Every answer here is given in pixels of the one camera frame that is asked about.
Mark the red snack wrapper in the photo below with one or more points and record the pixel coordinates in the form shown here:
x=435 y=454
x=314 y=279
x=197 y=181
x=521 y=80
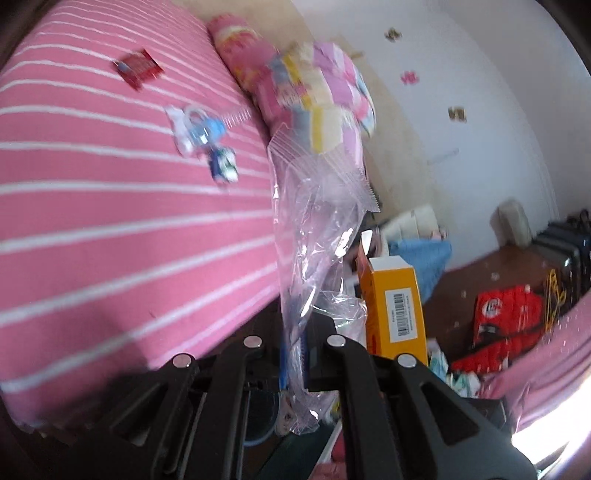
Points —
x=136 y=68

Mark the white office chair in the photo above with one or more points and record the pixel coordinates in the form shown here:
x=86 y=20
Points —
x=418 y=223

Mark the orange cardboard box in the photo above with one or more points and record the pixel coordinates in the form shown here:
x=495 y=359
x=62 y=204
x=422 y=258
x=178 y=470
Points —
x=395 y=324

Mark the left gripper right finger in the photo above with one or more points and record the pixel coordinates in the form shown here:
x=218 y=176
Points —
x=400 y=421

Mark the pink yellow folded quilt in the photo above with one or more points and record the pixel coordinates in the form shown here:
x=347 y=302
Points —
x=334 y=106

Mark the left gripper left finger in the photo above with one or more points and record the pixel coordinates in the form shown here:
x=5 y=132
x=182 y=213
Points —
x=194 y=420

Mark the blue cloth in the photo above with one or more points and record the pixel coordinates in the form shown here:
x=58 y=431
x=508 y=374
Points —
x=428 y=257

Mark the red plastic bag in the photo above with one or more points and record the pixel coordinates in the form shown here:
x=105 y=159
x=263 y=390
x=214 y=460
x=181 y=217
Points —
x=507 y=323

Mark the clear plastic zip bag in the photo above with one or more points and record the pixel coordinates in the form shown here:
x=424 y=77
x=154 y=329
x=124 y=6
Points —
x=319 y=202

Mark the clear blue plastic wrapper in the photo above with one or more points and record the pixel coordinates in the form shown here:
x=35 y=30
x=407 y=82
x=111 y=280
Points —
x=194 y=131

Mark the blue white small wrapper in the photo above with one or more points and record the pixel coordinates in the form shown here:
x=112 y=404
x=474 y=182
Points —
x=222 y=163

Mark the pink floral pillow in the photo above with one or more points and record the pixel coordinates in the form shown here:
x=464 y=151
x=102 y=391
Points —
x=256 y=65

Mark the pink striped bed mattress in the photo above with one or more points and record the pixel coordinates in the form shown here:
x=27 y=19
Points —
x=117 y=251

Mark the black suitcase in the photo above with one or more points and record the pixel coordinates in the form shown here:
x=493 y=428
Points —
x=573 y=244

